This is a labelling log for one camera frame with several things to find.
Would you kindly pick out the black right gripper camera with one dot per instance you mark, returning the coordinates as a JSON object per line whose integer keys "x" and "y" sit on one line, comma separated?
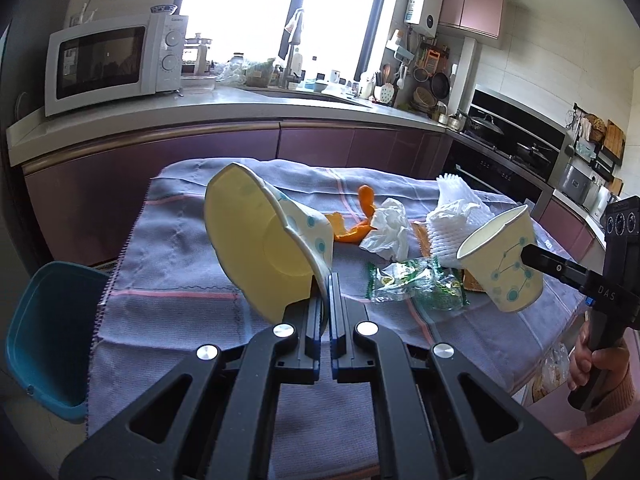
{"x": 622, "y": 244}

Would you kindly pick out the black stove and hood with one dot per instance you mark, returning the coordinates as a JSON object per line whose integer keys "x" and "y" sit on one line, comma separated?
{"x": 508, "y": 148}

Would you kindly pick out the white microwave oven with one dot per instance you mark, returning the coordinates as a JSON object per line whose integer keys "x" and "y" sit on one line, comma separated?
{"x": 113, "y": 59}

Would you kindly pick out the large dotted paper cup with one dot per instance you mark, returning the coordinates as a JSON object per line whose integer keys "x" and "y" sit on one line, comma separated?
{"x": 492, "y": 254}

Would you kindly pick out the black hanging frying pan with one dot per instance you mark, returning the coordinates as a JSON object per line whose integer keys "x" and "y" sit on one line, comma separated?
{"x": 440, "y": 86}

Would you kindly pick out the pink sleeved right forearm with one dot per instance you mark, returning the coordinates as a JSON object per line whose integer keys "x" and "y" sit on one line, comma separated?
{"x": 600, "y": 429}

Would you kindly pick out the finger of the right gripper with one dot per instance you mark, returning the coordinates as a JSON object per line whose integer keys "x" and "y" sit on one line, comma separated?
{"x": 563, "y": 270}

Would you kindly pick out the teal plastic trash bin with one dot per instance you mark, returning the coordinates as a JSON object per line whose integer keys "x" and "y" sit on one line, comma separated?
{"x": 50, "y": 335}

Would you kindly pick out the grey checked tablecloth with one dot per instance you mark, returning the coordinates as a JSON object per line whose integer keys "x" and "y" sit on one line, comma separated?
{"x": 168, "y": 295}

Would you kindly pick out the white wall water heater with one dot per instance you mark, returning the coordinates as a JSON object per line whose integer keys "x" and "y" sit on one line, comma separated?
{"x": 423, "y": 16}

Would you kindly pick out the small dotted paper cup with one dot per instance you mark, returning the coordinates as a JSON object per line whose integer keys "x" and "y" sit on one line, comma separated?
{"x": 274, "y": 249}

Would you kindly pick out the orange peel piece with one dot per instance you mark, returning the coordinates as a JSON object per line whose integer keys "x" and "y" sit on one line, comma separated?
{"x": 357, "y": 233}

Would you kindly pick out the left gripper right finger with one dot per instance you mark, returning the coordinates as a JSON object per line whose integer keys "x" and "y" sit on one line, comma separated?
{"x": 438, "y": 416}

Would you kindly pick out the right hand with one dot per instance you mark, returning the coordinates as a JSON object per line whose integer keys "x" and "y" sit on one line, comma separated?
{"x": 614, "y": 363}

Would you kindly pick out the green clear plastic wrapper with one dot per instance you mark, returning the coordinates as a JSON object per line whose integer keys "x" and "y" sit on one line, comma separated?
{"x": 422, "y": 280}

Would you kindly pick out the white tissue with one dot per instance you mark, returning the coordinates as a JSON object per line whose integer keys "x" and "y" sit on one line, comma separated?
{"x": 389, "y": 235}

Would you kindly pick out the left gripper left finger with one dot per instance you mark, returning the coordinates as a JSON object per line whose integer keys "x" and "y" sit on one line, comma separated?
{"x": 212, "y": 416}

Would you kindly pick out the pink wall cabinet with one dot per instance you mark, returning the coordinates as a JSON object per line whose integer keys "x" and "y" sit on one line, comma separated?
{"x": 480, "y": 19}

